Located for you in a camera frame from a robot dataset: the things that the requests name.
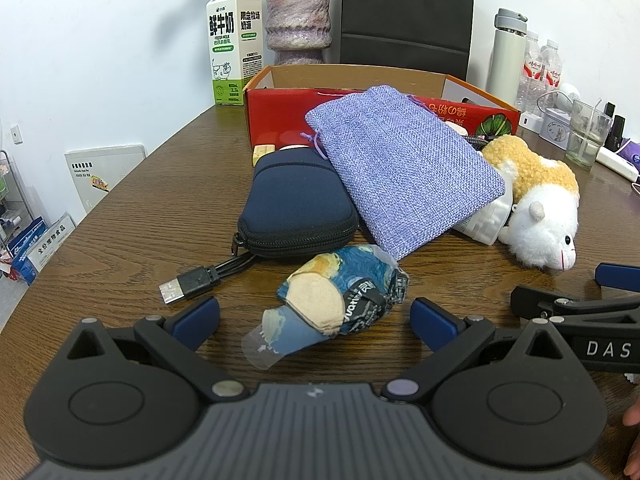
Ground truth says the purple linen drawstring pouch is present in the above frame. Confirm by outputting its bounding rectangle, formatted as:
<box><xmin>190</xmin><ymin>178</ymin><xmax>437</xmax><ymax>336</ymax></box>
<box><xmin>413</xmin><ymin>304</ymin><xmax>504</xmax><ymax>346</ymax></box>
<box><xmin>305</xmin><ymin>86</ymin><xmax>506</xmax><ymax>262</ymax></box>

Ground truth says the wooden desk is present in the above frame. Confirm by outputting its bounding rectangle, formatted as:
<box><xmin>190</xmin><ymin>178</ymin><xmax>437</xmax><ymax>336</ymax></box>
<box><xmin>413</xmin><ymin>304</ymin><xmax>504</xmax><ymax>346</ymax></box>
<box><xmin>0</xmin><ymin>62</ymin><xmax>640</xmax><ymax>480</ymax></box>

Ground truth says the white green milk carton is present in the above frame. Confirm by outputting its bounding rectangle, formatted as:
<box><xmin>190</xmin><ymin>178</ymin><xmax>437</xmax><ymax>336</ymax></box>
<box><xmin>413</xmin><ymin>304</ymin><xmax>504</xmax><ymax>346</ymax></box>
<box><xmin>206</xmin><ymin>0</ymin><xmax>264</xmax><ymax>107</ymax></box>

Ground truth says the white wall panel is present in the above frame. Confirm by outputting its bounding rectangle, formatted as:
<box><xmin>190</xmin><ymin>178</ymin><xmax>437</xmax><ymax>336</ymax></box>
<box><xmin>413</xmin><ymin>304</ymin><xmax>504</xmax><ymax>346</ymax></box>
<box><xmin>64</xmin><ymin>144</ymin><xmax>147</xmax><ymax>213</ymax></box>

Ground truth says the blue cardboard box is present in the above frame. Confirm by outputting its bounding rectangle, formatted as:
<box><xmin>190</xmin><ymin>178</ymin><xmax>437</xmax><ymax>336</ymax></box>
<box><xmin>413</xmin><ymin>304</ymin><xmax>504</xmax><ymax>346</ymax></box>
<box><xmin>7</xmin><ymin>216</ymin><xmax>48</xmax><ymax>286</ymax></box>

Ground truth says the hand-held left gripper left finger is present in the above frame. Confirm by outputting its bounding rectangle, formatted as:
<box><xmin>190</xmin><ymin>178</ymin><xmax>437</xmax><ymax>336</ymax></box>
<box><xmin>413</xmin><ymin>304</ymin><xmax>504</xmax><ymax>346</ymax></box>
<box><xmin>64</xmin><ymin>296</ymin><xmax>248</xmax><ymax>402</ymax></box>

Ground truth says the person's right hand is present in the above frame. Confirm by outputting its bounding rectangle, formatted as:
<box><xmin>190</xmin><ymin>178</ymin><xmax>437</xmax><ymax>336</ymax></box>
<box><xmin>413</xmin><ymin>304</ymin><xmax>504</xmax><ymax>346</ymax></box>
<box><xmin>622</xmin><ymin>399</ymin><xmax>640</xmax><ymax>478</ymax></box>

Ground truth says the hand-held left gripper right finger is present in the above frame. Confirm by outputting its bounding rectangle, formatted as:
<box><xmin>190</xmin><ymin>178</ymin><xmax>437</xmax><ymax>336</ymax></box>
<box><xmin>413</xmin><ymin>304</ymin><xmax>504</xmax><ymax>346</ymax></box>
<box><xmin>382</xmin><ymin>297</ymin><xmax>576</xmax><ymax>403</ymax></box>

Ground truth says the black usb cable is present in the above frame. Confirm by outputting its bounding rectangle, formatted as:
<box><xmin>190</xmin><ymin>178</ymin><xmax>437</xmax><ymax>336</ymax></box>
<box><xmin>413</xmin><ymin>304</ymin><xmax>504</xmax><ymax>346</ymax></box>
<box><xmin>159</xmin><ymin>252</ymin><xmax>261</xmax><ymax>307</ymax></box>

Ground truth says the purple object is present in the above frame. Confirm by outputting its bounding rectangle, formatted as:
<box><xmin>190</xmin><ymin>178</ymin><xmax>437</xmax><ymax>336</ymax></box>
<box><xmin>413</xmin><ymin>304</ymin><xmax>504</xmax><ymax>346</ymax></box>
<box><xmin>620</xmin><ymin>140</ymin><xmax>640</xmax><ymax>171</ymax></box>

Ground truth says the white thermos bottle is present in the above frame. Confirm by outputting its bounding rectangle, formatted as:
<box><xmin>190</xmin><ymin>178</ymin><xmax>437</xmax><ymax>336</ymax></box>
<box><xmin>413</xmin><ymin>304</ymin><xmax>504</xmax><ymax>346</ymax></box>
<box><xmin>487</xmin><ymin>8</ymin><xmax>529</xmax><ymax>106</ymax></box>

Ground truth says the clear glass cup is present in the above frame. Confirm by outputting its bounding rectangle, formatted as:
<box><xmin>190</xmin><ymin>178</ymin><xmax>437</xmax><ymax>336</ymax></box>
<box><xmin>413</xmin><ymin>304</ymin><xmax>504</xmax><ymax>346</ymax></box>
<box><xmin>565</xmin><ymin>99</ymin><xmax>613</xmax><ymax>171</ymax></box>

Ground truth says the clear plastic water bottle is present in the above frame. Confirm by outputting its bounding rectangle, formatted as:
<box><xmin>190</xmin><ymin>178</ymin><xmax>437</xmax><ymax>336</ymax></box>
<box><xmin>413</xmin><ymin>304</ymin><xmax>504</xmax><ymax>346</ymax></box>
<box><xmin>540</xmin><ymin>39</ymin><xmax>563</xmax><ymax>96</ymax></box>
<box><xmin>517</xmin><ymin>31</ymin><xmax>543</xmax><ymax>111</ymax></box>

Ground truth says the black paper bag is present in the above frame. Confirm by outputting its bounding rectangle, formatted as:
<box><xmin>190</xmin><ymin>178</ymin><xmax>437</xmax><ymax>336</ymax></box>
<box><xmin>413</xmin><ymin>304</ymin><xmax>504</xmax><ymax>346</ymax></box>
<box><xmin>341</xmin><ymin>0</ymin><xmax>476</xmax><ymax>83</ymax></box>

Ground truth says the painted print sock packet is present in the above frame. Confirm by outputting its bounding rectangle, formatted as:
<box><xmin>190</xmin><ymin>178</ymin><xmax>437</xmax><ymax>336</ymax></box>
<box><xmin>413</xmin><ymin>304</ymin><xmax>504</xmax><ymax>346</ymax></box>
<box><xmin>241</xmin><ymin>244</ymin><xmax>412</xmax><ymax>372</ymax></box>

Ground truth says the metal wire rack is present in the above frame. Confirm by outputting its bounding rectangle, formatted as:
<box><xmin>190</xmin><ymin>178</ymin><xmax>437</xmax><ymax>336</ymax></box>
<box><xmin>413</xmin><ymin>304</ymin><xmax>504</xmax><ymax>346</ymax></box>
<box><xmin>0</xmin><ymin>149</ymin><xmax>26</xmax><ymax>261</ymax></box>

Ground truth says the mottled purple ceramic vase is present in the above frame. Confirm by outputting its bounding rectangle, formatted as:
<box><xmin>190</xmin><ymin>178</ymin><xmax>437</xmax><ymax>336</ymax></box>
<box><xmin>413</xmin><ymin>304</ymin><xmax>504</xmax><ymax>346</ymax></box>
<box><xmin>265</xmin><ymin>0</ymin><xmax>332</xmax><ymax>66</ymax></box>

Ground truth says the red cardboard box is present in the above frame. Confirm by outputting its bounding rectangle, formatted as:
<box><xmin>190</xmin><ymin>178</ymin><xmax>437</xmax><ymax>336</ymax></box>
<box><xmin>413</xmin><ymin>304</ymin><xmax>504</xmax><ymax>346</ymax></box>
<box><xmin>243</xmin><ymin>64</ymin><xmax>521</xmax><ymax>151</ymax></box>

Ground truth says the navy zip case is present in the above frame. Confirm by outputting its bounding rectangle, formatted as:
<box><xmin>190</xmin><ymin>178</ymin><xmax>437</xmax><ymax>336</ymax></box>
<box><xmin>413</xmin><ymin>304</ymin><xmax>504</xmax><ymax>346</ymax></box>
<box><xmin>235</xmin><ymin>149</ymin><xmax>360</xmax><ymax>260</ymax></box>

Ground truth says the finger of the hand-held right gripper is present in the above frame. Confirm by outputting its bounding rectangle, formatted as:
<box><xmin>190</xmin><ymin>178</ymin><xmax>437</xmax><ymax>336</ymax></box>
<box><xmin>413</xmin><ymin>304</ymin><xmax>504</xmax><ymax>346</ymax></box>
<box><xmin>595</xmin><ymin>263</ymin><xmax>640</xmax><ymax>291</ymax></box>
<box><xmin>510</xmin><ymin>285</ymin><xmax>640</xmax><ymax>320</ymax></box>

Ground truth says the yellow white plush toy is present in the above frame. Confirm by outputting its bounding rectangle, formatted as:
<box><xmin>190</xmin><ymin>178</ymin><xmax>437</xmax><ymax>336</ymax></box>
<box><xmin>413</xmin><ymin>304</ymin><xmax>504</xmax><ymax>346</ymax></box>
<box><xmin>480</xmin><ymin>135</ymin><xmax>581</xmax><ymax>272</ymax></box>

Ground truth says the white tin box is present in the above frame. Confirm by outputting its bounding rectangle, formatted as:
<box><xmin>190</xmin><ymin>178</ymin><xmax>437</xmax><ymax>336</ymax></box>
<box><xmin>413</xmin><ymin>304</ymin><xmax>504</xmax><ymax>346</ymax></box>
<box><xmin>539</xmin><ymin>106</ymin><xmax>573</xmax><ymax>150</ymax></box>

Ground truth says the white round device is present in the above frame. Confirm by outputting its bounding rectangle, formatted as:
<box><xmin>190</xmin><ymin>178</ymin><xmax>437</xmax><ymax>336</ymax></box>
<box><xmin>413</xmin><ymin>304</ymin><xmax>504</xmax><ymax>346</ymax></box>
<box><xmin>557</xmin><ymin>82</ymin><xmax>583</xmax><ymax>111</ymax></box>

